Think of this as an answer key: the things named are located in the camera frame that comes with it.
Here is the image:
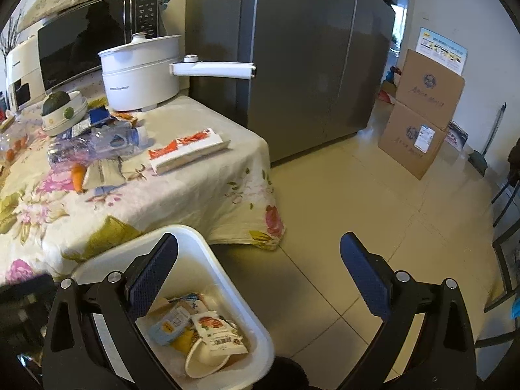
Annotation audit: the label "yellow wrapper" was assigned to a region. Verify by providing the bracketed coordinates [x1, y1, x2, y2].
[171, 325, 200, 354]

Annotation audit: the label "black chair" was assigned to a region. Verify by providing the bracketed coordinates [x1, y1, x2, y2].
[473, 136, 520, 350]

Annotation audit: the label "blue wall poster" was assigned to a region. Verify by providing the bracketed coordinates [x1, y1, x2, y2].
[415, 28, 469, 76]

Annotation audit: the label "white air fryer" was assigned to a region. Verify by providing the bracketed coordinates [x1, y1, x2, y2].
[5, 36, 45, 110]

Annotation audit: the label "clear plastic bottle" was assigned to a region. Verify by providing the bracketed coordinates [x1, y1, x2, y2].
[46, 124, 150, 169]

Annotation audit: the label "cardboard boxes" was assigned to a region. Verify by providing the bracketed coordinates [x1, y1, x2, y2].
[378, 101, 451, 180]

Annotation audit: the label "dustpan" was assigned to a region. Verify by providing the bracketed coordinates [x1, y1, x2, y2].
[467, 150, 488, 177]

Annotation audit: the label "red instant noodle cup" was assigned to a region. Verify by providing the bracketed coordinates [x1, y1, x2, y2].
[185, 335, 246, 379]

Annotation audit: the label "grey refrigerator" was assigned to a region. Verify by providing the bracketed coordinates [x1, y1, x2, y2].
[185, 0, 401, 167]

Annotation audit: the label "dark green squash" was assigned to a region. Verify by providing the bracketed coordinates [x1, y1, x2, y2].
[42, 91, 71, 115]

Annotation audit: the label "white red printed packet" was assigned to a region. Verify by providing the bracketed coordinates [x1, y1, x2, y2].
[190, 311, 249, 356]

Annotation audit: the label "red white tissue pack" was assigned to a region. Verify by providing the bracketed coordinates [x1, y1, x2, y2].
[147, 127, 231, 176]

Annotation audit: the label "white plastic bin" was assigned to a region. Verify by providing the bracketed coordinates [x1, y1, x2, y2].
[71, 224, 276, 390]

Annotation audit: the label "white bowl green handle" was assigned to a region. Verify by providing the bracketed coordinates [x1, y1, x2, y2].
[41, 90, 88, 131]

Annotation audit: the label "orange printed snack wrapper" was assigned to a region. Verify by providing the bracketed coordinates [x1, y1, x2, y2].
[111, 111, 139, 127]

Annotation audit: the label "light blue small carton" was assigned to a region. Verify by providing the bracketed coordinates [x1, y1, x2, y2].
[147, 304, 192, 347]

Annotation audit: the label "black microwave oven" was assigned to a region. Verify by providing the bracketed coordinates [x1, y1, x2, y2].
[36, 0, 169, 92]

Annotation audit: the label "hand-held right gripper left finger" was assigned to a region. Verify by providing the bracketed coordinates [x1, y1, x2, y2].
[41, 231, 179, 390]

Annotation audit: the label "cardboard box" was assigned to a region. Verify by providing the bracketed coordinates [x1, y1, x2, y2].
[395, 49, 466, 108]

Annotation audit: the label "blue wrapper piece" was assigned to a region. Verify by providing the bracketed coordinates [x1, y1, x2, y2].
[88, 107, 112, 127]

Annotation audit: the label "white shallow bowl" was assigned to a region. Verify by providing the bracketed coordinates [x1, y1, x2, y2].
[42, 103, 89, 137]

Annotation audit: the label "white electric pot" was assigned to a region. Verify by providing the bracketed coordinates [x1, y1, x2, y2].
[98, 32, 257, 112]

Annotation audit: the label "small orange carrot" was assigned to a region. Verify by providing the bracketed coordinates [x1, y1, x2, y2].
[71, 163, 87, 193]

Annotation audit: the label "broom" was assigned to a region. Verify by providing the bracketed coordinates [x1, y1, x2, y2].
[483, 103, 508, 159]

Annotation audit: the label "floral tablecloth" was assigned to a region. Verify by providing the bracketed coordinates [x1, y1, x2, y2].
[0, 95, 287, 289]

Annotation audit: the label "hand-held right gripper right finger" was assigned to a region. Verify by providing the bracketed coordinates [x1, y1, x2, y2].
[339, 231, 478, 390]

